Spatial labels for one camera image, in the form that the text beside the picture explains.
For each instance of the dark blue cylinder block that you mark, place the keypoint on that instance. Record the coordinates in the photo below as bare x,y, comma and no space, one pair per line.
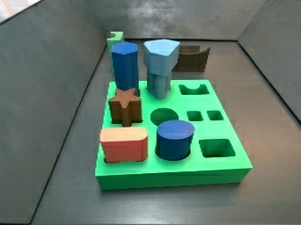
174,135

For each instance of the black curved holder stand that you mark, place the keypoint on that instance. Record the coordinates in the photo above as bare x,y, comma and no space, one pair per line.
193,59

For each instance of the green shape sorter board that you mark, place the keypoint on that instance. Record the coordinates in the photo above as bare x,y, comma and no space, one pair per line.
217,160

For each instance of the dark blue hexagonal prism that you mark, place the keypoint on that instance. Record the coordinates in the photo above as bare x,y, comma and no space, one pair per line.
125,63

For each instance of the light blue pentagonal block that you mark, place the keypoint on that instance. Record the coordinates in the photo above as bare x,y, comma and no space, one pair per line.
161,54

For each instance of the red rounded block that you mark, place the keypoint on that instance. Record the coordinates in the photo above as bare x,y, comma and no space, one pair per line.
125,144

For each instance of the green arch block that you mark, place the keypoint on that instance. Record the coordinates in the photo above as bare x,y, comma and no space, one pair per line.
116,38

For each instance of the brown star block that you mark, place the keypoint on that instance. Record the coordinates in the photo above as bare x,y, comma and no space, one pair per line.
125,107

